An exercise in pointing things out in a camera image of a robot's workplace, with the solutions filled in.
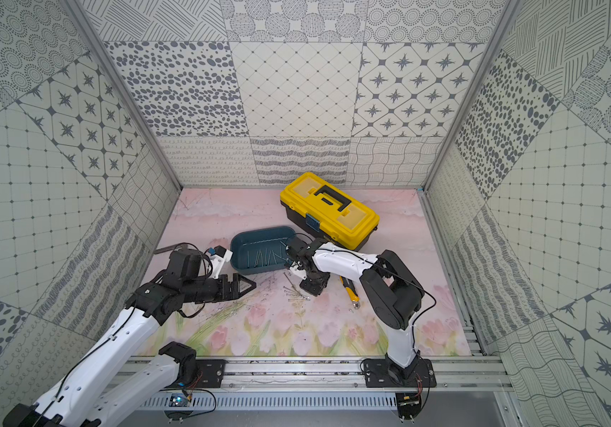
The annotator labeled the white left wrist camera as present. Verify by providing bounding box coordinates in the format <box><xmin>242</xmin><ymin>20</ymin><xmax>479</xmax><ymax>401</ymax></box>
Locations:
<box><xmin>207</xmin><ymin>246</ymin><xmax>232</xmax><ymax>270</ymax></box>

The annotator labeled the white slotted cable duct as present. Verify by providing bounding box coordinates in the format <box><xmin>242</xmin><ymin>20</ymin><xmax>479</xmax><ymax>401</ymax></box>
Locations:
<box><xmin>139</xmin><ymin>391</ymin><xmax>397</xmax><ymax>411</ymax></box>

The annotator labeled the yellow black utility knife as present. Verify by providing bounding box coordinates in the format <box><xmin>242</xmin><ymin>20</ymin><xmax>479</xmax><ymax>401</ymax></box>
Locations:
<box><xmin>340</xmin><ymin>277</ymin><xmax>360</xmax><ymax>310</ymax></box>

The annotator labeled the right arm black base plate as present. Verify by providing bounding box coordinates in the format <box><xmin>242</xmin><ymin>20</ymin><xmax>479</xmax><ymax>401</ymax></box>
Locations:
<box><xmin>360</xmin><ymin>356</ymin><xmax>437</xmax><ymax>388</ymax></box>

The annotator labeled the dark metal L-shaped wrench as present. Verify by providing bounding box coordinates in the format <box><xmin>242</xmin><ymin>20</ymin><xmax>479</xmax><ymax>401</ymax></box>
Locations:
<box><xmin>153</xmin><ymin>242</ymin><xmax>187</xmax><ymax>255</ymax></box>

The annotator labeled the yellow black toolbox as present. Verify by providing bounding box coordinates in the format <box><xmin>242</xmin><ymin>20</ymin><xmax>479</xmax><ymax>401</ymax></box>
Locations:
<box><xmin>280</xmin><ymin>173</ymin><xmax>380</xmax><ymax>251</ymax></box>

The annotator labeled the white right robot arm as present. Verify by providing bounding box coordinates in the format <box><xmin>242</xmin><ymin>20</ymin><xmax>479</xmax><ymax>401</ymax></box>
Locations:
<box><xmin>286</xmin><ymin>238</ymin><xmax>426</xmax><ymax>382</ymax></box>

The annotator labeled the teal plastic storage box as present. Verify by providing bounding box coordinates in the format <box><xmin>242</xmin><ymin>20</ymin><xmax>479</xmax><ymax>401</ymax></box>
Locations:
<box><xmin>230</xmin><ymin>226</ymin><xmax>296</xmax><ymax>276</ymax></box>

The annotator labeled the aluminium mounting rail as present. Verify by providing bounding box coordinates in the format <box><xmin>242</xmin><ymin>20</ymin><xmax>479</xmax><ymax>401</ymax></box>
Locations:
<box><xmin>107</xmin><ymin>356</ymin><xmax>515</xmax><ymax>393</ymax></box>

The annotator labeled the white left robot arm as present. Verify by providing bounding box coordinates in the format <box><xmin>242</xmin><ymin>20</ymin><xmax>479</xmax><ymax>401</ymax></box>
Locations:
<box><xmin>3</xmin><ymin>243</ymin><xmax>257</xmax><ymax>426</ymax></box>

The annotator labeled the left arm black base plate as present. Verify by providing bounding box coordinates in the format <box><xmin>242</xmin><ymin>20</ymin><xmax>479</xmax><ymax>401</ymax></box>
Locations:
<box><xmin>172</xmin><ymin>359</ymin><xmax>227</xmax><ymax>389</ymax></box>

